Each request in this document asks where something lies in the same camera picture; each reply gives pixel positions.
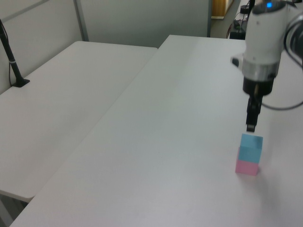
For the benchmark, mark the black camera pole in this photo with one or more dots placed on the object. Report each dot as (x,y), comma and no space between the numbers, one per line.
(13,66)

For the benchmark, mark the light wooden furniture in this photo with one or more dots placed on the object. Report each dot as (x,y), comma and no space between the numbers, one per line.
(221,8)

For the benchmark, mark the small dark device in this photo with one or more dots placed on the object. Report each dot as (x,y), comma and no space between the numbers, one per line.
(237,24)

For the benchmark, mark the adjacent white table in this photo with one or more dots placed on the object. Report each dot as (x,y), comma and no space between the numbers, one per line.
(59,113)

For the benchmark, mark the pink cube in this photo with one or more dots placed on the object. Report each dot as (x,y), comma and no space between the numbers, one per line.
(246,168)

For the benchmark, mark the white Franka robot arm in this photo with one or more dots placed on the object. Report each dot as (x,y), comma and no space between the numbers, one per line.
(262,40)

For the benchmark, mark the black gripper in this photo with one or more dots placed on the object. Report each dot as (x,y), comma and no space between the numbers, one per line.
(257,87)

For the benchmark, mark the grey partition post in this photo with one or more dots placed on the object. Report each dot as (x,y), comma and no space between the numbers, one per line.
(209,19)
(81,21)

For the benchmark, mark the black box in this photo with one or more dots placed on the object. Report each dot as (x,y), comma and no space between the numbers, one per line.
(237,35)

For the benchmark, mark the blue cube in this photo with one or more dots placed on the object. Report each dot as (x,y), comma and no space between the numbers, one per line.
(250,147)

